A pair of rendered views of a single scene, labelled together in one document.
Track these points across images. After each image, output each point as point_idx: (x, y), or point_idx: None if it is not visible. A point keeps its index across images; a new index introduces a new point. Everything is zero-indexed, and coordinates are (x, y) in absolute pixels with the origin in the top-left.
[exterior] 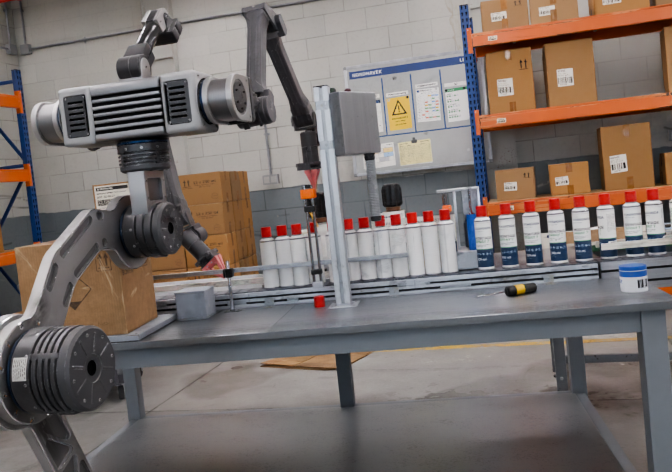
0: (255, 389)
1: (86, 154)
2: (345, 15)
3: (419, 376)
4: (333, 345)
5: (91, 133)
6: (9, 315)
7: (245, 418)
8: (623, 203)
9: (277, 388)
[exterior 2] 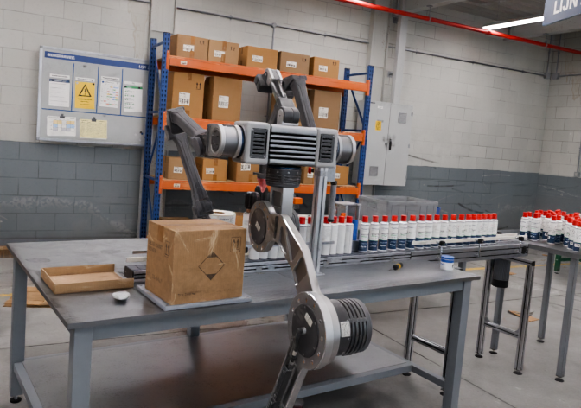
0: (29, 327)
1: None
2: (45, 1)
3: None
4: None
5: (266, 157)
6: (314, 293)
7: (127, 351)
8: (246, 191)
9: (51, 325)
